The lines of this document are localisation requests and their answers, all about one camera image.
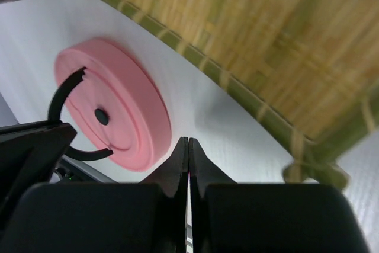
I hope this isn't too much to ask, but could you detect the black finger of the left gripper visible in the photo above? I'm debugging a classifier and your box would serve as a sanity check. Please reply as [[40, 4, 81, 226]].
[[1, 121, 77, 214]]

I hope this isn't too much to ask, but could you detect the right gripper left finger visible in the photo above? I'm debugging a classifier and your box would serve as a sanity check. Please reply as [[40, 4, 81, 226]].
[[142, 137, 190, 252]]

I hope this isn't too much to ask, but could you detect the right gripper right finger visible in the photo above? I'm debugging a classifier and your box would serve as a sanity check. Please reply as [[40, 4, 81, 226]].
[[189, 138, 236, 252]]

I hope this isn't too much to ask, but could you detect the pink round lid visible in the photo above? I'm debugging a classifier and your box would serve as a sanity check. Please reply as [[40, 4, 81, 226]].
[[48, 37, 172, 172]]

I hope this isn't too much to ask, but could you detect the bamboo mat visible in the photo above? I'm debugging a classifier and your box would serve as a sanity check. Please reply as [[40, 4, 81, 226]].
[[49, 0, 379, 190]]

